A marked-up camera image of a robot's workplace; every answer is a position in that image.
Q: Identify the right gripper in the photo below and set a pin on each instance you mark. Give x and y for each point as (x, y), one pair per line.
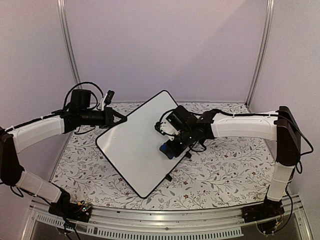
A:
(178, 151)

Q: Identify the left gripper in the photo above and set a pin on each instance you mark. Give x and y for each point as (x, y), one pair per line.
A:
(108, 118)

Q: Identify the blue whiteboard eraser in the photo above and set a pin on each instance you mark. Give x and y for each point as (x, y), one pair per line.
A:
(167, 151)

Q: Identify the white whiteboard black frame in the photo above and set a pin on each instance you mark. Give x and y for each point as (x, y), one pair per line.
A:
(133, 147)

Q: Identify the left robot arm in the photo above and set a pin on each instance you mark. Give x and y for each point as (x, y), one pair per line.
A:
(81, 107)

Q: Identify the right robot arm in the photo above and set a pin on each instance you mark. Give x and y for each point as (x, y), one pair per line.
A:
(185, 129)

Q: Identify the floral patterned table mat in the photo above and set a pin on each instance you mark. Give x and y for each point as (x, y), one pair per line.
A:
(224, 172)

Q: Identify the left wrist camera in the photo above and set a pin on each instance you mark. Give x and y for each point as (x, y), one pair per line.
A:
(106, 99)

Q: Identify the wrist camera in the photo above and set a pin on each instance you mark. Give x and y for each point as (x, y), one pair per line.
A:
(106, 99)
(166, 129)

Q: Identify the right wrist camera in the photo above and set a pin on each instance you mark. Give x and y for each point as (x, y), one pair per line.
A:
(166, 129)

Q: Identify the front aluminium rail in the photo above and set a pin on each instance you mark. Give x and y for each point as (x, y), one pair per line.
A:
(224, 223)

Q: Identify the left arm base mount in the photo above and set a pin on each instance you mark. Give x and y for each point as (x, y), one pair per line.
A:
(71, 211)

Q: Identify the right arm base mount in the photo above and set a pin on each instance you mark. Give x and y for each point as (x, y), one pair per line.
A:
(270, 213)

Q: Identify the left aluminium corner post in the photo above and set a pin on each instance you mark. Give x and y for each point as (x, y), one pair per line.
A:
(62, 12)

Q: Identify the aluminium corner post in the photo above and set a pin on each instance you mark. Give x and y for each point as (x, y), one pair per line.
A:
(270, 4)
(62, 12)

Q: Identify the right aluminium corner post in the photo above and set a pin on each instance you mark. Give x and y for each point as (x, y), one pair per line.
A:
(270, 4)

